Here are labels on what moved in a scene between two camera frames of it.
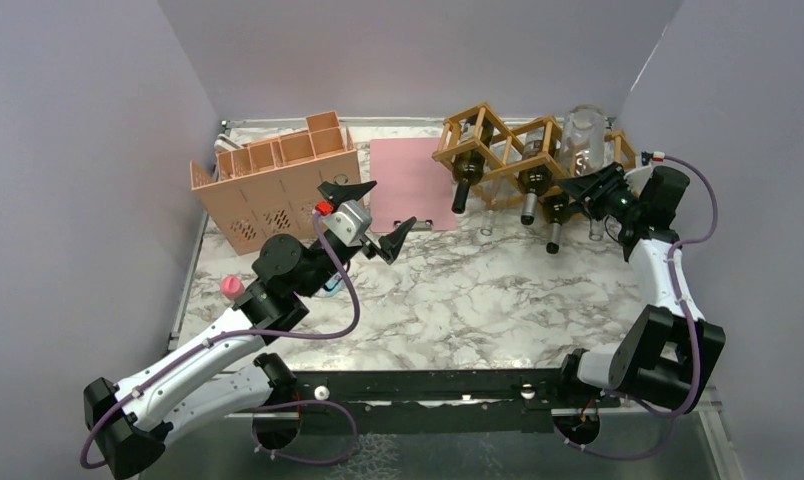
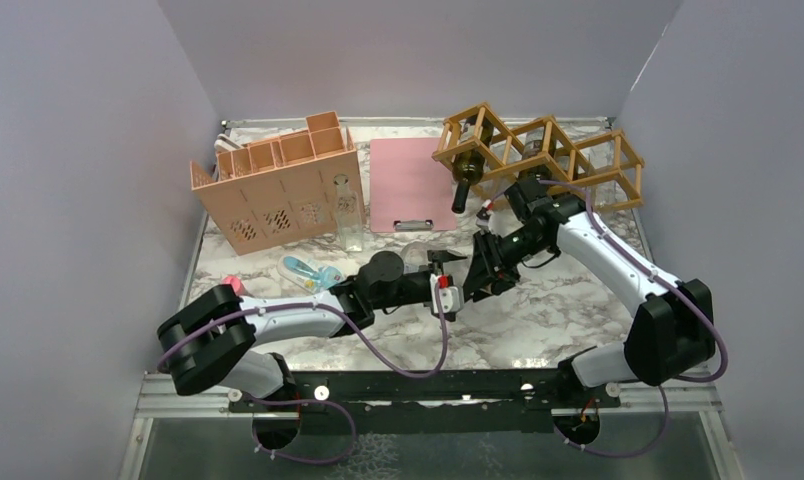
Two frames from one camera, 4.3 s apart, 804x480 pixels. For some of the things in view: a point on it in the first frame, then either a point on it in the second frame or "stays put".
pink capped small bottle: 232,287 stays put
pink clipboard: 410,184 stays put
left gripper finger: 345,193 to 441,256
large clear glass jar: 582,138 to 414,255
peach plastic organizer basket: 270,188 stays put
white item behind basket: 225,144 stays put
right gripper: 580,187 to 490,272
